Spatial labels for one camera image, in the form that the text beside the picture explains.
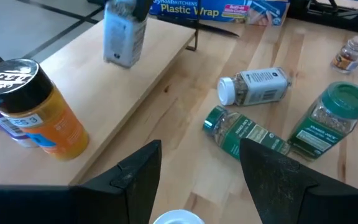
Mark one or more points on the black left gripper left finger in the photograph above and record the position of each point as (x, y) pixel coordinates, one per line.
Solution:
(73, 205)

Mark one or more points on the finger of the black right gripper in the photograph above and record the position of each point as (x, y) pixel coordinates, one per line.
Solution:
(143, 9)

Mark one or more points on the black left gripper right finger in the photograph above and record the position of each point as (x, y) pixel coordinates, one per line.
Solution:
(306, 202)

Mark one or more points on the white lid seasoning jar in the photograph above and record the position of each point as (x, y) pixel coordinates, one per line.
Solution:
(259, 85)
(179, 218)
(123, 40)

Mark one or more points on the green lid herb jar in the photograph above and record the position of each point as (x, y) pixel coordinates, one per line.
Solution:
(328, 124)

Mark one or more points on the orange spice jar SPICES 3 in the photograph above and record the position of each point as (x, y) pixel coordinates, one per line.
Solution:
(51, 124)

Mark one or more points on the small brown spice jar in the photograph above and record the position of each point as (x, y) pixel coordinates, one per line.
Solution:
(241, 133)

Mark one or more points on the wooden shelf riser black legs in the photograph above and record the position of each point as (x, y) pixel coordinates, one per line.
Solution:
(104, 93)

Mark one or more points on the blue plastic wrap box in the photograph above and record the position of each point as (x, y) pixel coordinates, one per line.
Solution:
(197, 9)

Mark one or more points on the black knife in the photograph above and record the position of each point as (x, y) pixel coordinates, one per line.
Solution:
(210, 29)

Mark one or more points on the small glass jar cork lid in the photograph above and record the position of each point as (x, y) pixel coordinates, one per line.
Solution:
(351, 53)

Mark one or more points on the black metal rig frame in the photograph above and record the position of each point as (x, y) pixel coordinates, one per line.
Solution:
(337, 23)

